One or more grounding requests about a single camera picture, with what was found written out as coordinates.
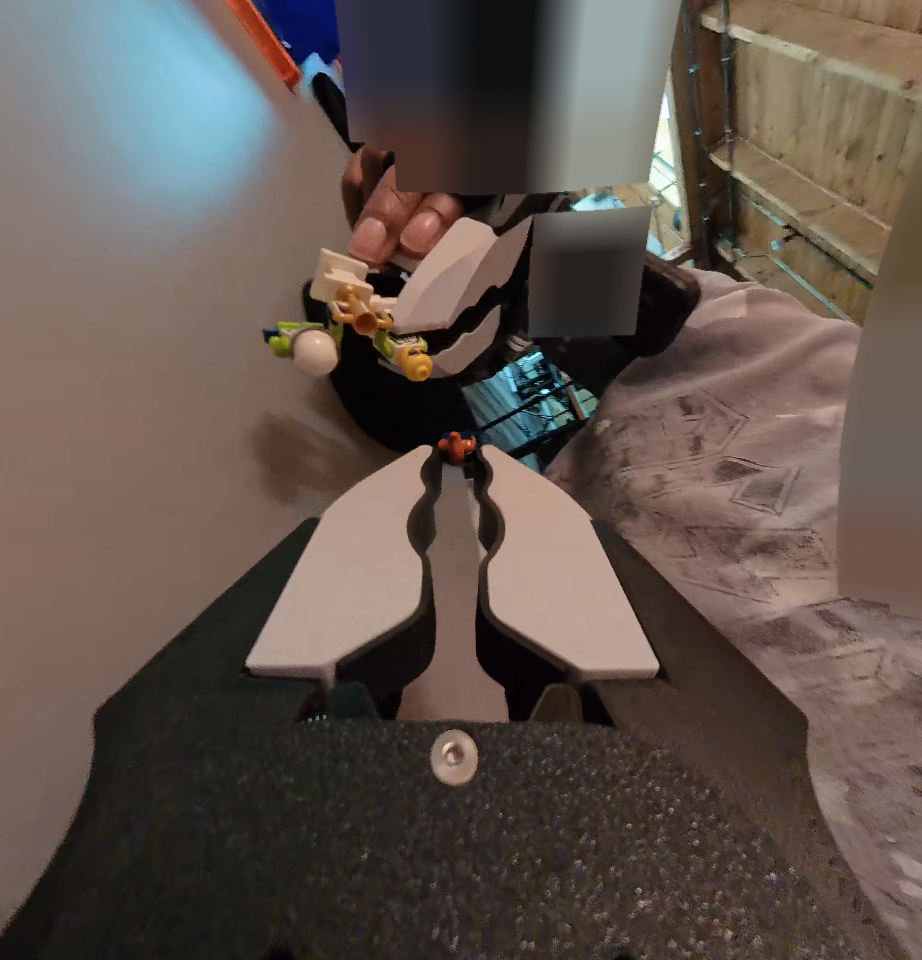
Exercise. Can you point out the black mesh office chair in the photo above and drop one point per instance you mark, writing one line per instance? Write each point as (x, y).
(394, 398)

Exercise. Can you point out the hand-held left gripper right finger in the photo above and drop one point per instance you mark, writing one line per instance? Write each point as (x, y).
(573, 593)

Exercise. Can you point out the blue cap with orange hair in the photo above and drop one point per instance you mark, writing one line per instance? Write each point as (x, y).
(458, 444)

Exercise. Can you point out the person's right hand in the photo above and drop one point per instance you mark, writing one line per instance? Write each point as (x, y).
(401, 210)

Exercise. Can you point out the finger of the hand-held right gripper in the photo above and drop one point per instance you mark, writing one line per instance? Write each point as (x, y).
(446, 270)
(476, 330)

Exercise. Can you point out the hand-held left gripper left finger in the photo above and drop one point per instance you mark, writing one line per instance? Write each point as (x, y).
(341, 593)

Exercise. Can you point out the yellow round lego piece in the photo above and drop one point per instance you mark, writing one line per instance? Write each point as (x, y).
(418, 363)

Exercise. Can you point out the small orange lego piece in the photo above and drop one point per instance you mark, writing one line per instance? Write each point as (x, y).
(266, 38)

